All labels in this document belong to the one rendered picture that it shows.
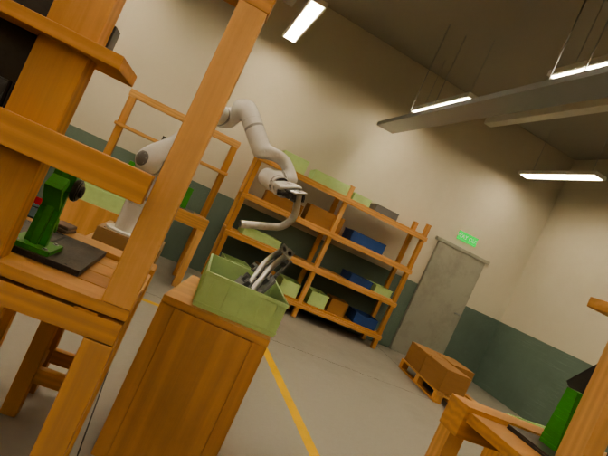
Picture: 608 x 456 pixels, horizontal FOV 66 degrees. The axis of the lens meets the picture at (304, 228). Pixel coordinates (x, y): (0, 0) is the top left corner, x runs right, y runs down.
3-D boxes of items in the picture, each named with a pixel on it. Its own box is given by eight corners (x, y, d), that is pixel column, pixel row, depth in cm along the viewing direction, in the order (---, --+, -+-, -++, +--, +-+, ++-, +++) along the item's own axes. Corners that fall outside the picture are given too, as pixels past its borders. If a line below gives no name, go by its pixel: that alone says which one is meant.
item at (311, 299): (375, 350, 757) (434, 224, 757) (201, 280, 674) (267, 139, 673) (363, 338, 809) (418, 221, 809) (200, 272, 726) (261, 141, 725)
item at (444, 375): (397, 365, 711) (410, 339, 711) (442, 384, 727) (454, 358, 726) (432, 402, 593) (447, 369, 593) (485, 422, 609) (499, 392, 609)
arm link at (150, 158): (157, 183, 231) (137, 175, 216) (147, 164, 235) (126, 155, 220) (235, 118, 222) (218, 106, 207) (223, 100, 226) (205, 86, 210)
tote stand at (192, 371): (136, 396, 278) (192, 275, 277) (217, 431, 281) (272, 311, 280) (90, 454, 210) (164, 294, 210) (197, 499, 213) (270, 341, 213)
